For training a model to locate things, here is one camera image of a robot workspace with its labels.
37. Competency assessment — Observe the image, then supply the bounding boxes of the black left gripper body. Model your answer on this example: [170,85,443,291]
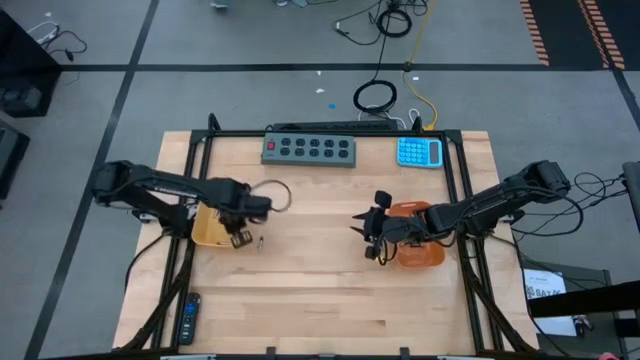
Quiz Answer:
[217,209,251,236]

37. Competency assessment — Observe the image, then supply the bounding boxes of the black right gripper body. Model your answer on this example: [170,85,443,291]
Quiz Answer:
[365,189,394,260]

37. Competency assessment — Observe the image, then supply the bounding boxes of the yellow plastic bin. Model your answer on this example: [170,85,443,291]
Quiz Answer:
[191,199,251,250]

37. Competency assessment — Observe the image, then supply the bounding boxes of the orange plastic bin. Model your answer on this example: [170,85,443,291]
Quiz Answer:
[388,200,447,269]

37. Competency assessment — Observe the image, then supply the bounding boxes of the blue calculator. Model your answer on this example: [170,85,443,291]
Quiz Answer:
[396,137,445,170]

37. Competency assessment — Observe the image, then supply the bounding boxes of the grey power strip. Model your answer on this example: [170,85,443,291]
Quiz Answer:
[260,134,358,169]

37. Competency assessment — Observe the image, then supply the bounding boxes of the black remote control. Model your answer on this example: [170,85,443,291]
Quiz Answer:
[178,292,202,346]

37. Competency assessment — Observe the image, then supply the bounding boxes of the long black power bar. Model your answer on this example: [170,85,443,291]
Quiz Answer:
[272,120,399,134]

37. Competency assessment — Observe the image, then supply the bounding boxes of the white paper sign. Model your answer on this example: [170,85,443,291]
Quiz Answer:
[522,268,577,337]

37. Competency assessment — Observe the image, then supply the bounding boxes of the black beam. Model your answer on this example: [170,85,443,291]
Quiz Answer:
[527,279,640,319]

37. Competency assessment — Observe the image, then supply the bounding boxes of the black equipment case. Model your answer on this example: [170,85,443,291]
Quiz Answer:
[0,119,31,201]

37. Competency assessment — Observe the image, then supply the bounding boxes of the black cabinet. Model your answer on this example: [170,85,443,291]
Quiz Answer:
[0,9,64,119]

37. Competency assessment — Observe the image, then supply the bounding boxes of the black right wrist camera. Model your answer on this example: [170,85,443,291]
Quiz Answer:
[393,215,426,245]

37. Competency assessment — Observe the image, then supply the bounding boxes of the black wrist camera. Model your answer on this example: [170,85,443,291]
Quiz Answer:
[393,215,426,245]
[248,195,274,217]

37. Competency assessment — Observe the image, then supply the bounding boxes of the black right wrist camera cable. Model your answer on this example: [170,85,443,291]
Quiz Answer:
[377,239,402,267]

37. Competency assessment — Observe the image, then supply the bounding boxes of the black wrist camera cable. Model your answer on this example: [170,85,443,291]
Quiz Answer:
[249,178,294,214]
[377,239,402,267]

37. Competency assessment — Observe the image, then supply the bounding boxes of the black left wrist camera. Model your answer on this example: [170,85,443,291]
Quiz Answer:
[248,195,274,217]

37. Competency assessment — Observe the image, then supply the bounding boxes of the black left wrist camera cable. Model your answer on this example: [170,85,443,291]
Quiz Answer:
[249,178,294,214]

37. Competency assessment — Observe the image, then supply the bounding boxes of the black metal frame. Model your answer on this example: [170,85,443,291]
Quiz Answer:
[112,112,539,354]

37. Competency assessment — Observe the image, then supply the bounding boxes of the black braided cable bundle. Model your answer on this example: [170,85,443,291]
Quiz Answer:
[457,234,534,354]
[119,234,197,352]

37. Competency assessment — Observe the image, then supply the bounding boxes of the white floor cable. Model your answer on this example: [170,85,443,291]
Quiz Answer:
[357,104,422,130]

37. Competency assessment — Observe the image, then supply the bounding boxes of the coiled black floor cable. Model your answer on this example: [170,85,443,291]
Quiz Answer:
[375,7,414,39]
[352,79,399,115]

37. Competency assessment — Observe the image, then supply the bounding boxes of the yellow floor cable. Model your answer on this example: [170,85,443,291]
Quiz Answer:
[402,0,440,132]

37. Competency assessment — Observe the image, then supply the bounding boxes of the tangled black cables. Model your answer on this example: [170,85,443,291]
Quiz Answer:
[514,171,629,241]

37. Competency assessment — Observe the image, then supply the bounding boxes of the thin black floor cable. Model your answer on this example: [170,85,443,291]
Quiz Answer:
[39,29,89,64]

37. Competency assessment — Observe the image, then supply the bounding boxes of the white cable with plug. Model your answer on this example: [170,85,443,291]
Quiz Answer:
[27,20,59,44]

